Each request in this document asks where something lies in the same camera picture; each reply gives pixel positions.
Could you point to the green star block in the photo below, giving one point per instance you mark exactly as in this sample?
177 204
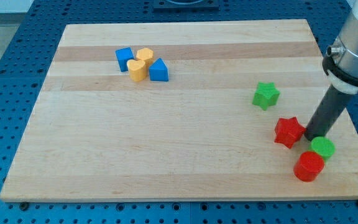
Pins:
266 95

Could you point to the yellow heart block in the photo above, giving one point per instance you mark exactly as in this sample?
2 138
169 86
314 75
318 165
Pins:
137 70

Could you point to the yellow hexagon block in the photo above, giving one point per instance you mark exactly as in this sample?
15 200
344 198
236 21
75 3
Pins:
146 55

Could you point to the blue cube block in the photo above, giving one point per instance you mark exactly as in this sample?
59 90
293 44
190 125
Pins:
123 56

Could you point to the green cylinder block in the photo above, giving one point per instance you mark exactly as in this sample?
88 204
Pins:
323 147

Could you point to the blue triangle block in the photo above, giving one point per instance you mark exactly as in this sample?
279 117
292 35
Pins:
158 71

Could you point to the wooden board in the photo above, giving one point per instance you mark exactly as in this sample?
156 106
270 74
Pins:
94 135

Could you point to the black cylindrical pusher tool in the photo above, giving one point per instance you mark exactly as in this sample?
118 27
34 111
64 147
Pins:
327 112

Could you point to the red cylinder block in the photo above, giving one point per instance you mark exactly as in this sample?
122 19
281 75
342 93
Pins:
308 166

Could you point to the red star block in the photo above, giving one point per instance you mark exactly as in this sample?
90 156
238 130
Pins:
288 131

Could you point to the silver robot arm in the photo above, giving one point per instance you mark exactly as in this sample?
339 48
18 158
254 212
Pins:
340 63

